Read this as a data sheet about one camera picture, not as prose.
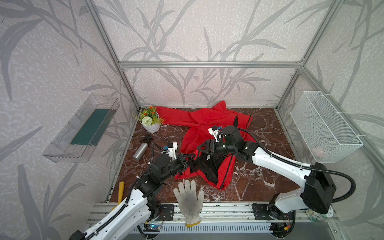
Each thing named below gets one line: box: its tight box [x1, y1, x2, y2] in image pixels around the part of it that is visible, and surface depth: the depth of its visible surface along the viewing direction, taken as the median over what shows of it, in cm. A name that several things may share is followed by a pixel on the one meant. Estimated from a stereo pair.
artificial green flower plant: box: [135, 106, 165, 127], surface depth 97 cm
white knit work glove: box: [173, 179, 205, 227], surface depth 79 cm
